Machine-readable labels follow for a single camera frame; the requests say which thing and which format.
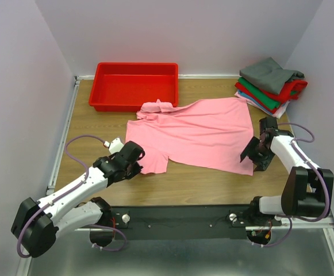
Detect white folded t shirt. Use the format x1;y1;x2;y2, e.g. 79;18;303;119
272;101;290;119

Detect blue folded t shirt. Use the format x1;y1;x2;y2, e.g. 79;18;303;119
237;90;270;112

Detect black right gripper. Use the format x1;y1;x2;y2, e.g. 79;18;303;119
240;136;276;172

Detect light pink folded t shirt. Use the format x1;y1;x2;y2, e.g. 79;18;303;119
235;90;288;119

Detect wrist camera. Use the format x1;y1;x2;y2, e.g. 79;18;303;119
103;137;124;154
259;116;278;134

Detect green folded t shirt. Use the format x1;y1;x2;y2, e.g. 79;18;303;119
235;77;299;111

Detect grey folded t shirt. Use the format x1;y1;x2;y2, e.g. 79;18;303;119
239;57;305;95

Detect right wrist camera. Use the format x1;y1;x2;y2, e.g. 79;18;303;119
259;116;278;134

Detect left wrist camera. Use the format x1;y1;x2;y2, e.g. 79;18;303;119
103;137;124;154

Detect red folded t shirt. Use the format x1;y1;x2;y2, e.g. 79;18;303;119
235;79;309;114

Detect red plastic tray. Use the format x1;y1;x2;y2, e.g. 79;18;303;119
89;62;179;112

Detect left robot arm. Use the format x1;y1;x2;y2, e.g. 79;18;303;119
11;139;145;258

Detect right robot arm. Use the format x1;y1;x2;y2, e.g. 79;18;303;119
240;128;334;225

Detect aluminium frame rail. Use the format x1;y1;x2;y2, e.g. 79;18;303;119
74;205;334;231

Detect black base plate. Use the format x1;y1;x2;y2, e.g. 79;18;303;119
77;204;282;242

